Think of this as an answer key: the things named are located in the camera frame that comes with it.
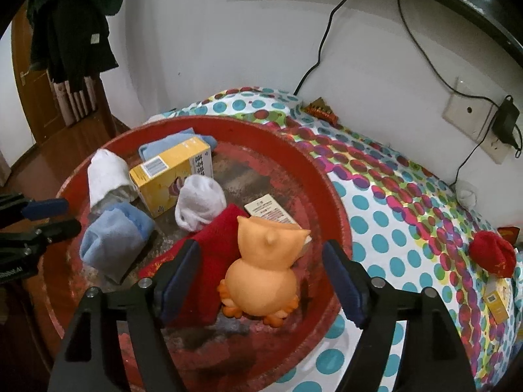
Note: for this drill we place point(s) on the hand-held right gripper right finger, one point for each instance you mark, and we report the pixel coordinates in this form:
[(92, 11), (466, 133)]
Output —
[(343, 290)]

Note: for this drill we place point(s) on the white box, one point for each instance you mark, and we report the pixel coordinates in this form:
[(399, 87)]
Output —
[(265, 208)]

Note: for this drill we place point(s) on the red sock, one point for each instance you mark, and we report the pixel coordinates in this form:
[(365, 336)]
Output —
[(490, 253), (216, 245)]

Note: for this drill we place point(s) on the red paper packet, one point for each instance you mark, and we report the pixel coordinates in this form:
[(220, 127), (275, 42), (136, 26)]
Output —
[(508, 235)]

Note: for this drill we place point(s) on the red round basin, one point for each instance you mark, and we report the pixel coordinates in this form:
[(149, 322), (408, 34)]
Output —
[(302, 196)]

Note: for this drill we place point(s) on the large yellow cardboard box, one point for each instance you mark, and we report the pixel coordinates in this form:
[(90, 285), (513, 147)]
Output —
[(163, 188)]

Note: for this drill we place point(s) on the small yellow cardboard box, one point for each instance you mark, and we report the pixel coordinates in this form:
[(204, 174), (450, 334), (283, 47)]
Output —
[(496, 304)]

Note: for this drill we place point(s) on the white wall socket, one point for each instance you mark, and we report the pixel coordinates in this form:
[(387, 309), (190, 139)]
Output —
[(496, 151)]

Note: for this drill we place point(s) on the orange owl toy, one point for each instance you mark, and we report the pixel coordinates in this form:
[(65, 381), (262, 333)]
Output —
[(261, 281)]

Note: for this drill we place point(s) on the dark hanging clothes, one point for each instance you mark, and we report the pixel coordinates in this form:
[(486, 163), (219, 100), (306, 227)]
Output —
[(69, 28)]

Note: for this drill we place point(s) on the white cloth bundle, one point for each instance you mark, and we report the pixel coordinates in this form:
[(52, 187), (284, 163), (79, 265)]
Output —
[(465, 194)]

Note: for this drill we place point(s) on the white sock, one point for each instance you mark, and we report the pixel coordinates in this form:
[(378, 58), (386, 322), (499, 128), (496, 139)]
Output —
[(200, 200), (106, 175)]

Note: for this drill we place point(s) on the light blue sock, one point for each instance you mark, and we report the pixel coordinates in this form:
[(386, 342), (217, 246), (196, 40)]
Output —
[(110, 241), (157, 147)]

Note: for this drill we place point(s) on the brown wooden door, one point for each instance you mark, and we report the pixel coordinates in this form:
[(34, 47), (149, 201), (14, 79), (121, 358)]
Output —
[(36, 102)]

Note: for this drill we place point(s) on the red snack packet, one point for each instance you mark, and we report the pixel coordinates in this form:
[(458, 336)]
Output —
[(322, 110)]

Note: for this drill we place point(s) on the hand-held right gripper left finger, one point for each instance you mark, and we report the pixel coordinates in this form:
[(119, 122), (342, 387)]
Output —
[(179, 286)]

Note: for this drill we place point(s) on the black power adapter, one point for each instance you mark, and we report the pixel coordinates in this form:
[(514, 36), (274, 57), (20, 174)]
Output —
[(506, 120)]

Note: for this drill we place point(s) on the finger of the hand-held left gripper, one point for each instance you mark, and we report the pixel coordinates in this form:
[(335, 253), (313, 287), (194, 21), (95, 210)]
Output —
[(53, 230), (45, 208)]

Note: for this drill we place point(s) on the polka dot tablecloth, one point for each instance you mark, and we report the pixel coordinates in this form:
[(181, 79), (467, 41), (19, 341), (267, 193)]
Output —
[(388, 212)]

